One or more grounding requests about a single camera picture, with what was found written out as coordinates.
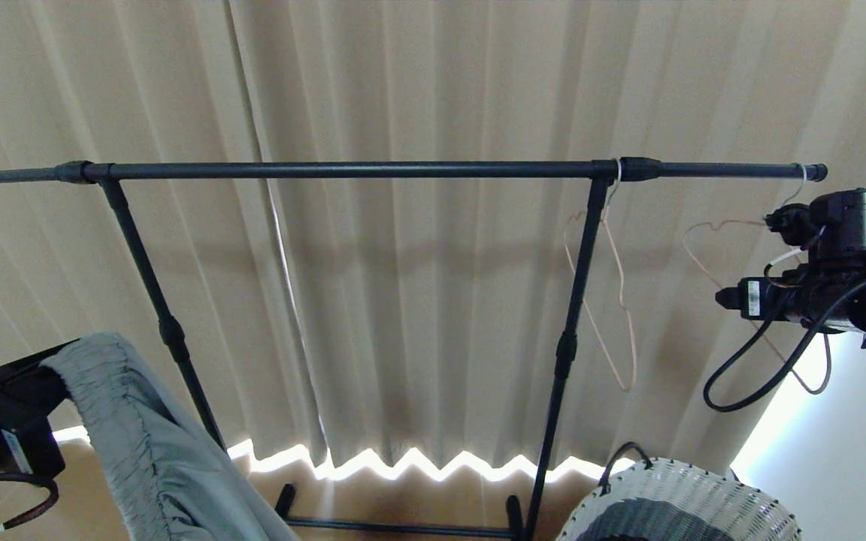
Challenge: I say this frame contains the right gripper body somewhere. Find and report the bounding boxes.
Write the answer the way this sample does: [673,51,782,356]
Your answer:
[735,259,862,331]

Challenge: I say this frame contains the pink clothes hanger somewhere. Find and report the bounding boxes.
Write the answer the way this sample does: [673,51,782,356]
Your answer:
[683,167,810,388]
[565,180,638,393]

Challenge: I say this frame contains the pale grey shorts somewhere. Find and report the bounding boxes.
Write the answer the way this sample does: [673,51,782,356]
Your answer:
[41,333,298,541]

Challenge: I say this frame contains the white laundry basket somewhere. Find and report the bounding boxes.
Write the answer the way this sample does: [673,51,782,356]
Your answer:
[557,442,802,541]

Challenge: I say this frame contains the black clothes rack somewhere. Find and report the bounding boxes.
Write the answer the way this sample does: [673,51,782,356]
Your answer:
[0,156,828,541]

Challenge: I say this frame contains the beige curtain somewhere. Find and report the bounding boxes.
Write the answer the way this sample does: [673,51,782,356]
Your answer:
[0,0,866,482]

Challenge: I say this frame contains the black cable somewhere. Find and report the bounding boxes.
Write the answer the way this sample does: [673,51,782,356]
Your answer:
[704,264,866,413]

